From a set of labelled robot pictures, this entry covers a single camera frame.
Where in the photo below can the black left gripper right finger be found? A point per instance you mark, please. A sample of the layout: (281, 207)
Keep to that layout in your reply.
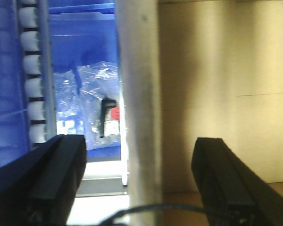
(228, 186)

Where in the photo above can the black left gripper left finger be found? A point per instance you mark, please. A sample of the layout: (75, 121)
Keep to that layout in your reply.
(39, 188)

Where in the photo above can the brown EcoFlow cardboard box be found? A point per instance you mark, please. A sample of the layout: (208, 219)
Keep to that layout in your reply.
(221, 77)

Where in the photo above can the clear plastic parts bag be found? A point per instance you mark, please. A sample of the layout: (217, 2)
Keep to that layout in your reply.
(87, 103)

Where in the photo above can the blue plastic bin with bags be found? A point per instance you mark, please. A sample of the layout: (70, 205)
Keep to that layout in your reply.
(84, 33)

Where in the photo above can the white roller track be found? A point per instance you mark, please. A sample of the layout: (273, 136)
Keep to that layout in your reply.
(31, 45)

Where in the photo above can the metal shelf upright post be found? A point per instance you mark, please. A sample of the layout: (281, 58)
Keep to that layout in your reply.
(137, 29)

